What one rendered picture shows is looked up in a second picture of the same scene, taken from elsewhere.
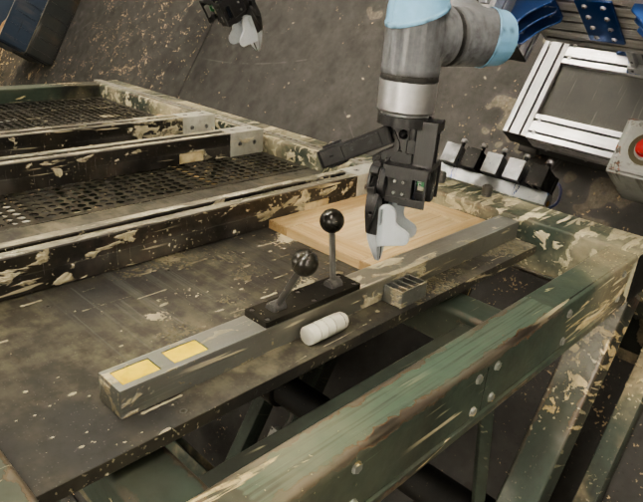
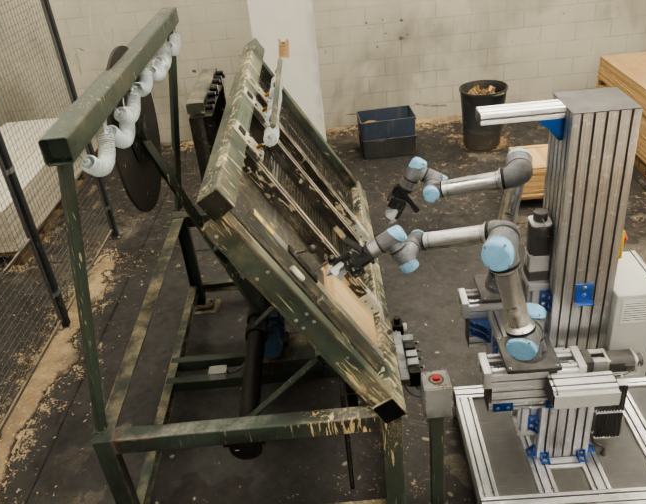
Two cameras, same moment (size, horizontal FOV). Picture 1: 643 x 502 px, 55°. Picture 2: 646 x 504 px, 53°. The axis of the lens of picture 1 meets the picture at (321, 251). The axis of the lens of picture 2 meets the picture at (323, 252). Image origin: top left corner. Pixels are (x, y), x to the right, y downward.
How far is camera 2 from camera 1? 1.91 m
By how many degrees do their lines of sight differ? 20
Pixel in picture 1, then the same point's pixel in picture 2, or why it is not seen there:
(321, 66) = (447, 297)
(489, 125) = not seen: hidden behind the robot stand
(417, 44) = (386, 238)
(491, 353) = (316, 314)
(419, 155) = (360, 260)
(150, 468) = not seen: hidden behind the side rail
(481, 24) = (405, 254)
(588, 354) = (345, 415)
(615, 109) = (494, 429)
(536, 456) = (290, 418)
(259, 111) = (402, 279)
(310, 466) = (263, 255)
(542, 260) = not seen: hidden behind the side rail
